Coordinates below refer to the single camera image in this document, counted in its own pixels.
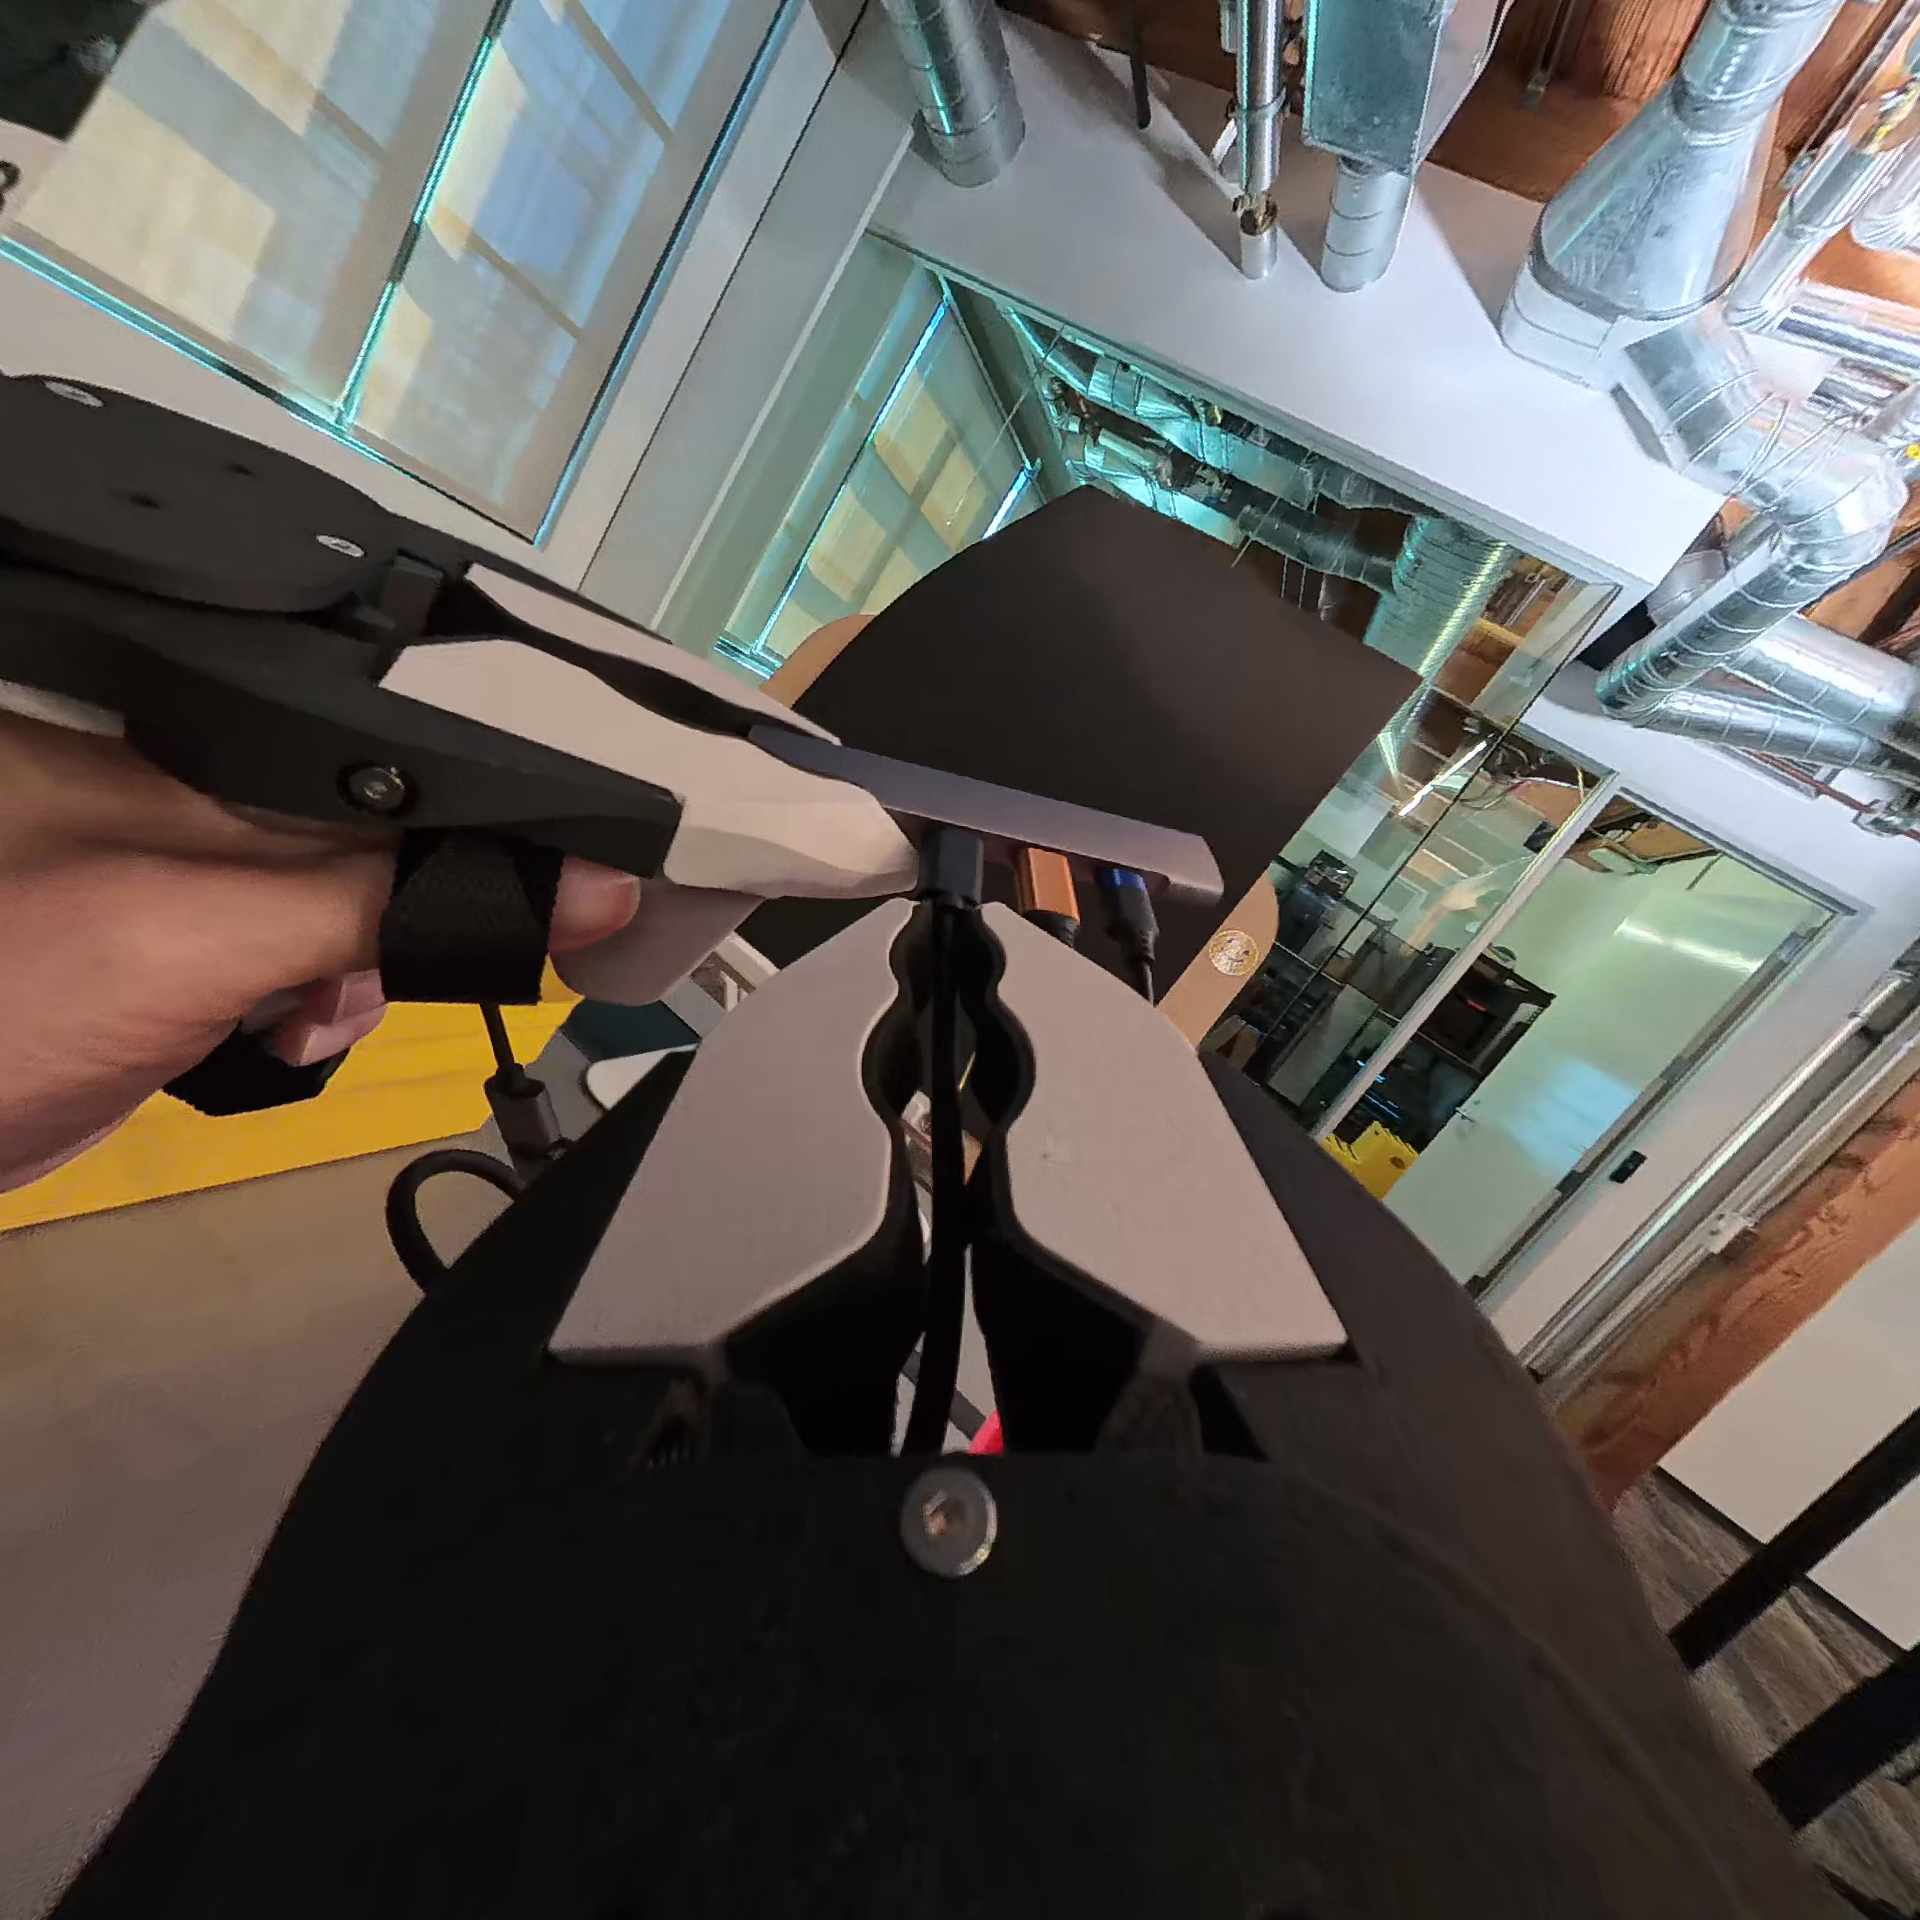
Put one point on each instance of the black equipment rack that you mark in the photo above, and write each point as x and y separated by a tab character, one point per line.
1425	1021

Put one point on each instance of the rectangular silver duct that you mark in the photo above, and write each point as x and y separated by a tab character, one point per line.
1380	90

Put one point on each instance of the silver sprinkler pipe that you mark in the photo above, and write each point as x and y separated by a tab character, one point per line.
1256	134

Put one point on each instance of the yellow plastic bin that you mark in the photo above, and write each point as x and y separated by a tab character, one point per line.
300	1140

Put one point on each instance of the yellow smiley sticker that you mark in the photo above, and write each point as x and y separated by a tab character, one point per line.
1232	953

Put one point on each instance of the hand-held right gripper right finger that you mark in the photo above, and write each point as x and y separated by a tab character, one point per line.
1155	1185

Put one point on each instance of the yellow plastic step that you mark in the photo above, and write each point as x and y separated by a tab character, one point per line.
1368	1163

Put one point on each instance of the black backdrop board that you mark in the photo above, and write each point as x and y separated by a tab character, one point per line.
1171	675

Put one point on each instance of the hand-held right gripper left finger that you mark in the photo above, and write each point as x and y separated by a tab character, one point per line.
735	1185

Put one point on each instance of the wooden post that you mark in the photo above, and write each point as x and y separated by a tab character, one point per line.
1771	1305

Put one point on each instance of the person's left hand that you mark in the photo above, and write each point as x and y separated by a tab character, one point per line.
150	931

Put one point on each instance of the grey USB hub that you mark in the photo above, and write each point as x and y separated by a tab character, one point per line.
1050	833

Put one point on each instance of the branching silver ventilation duct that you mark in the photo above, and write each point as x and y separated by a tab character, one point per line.
1650	195

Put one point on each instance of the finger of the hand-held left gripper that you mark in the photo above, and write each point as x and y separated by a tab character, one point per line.
781	840
601	626

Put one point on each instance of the round silver duct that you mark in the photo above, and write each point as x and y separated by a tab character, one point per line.
961	90

